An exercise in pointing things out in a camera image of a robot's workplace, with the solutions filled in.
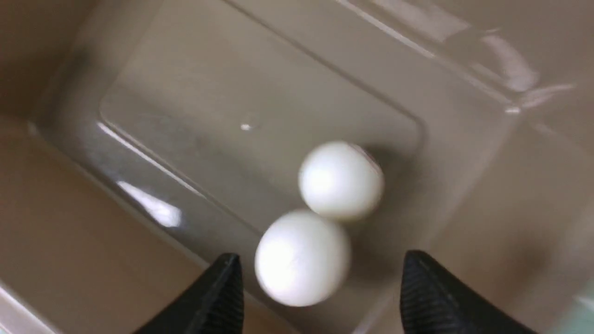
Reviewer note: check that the olive plastic bin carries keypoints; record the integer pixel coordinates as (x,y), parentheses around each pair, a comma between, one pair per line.
(140,139)

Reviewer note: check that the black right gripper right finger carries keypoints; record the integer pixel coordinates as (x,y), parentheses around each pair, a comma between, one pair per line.
(435,301)

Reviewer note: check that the green checkered tablecloth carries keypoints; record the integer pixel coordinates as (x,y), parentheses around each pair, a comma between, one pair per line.
(579,319)

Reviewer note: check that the white ping-pong ball printed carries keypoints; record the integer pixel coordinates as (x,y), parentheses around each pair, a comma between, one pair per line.
(341,180)

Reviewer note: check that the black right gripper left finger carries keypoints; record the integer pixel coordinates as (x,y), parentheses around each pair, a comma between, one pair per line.
(212,304)

